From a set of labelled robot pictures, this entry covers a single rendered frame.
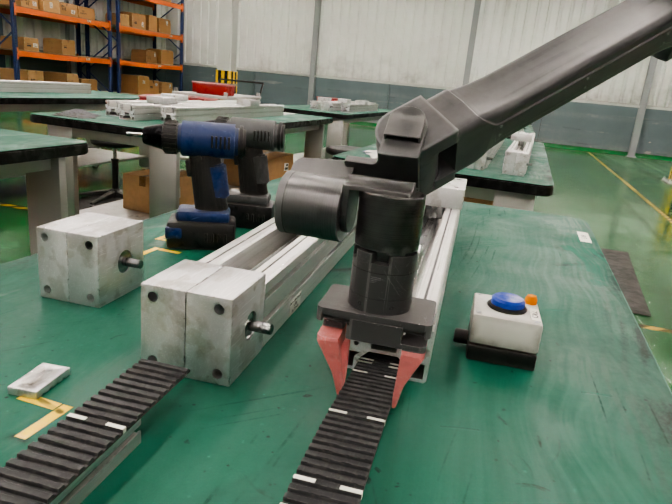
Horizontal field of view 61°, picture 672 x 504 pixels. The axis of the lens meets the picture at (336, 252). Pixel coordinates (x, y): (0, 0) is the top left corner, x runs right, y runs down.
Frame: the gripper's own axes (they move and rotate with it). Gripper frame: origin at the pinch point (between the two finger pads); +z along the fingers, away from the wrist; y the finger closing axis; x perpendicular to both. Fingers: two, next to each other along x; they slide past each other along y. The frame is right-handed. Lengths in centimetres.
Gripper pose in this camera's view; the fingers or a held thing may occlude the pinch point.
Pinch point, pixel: (367, 391)
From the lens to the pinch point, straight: 56.2
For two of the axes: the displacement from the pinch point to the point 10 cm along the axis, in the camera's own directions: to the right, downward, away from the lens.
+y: -9.7, -1.5, 1.9
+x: -2.3, 2.5, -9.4
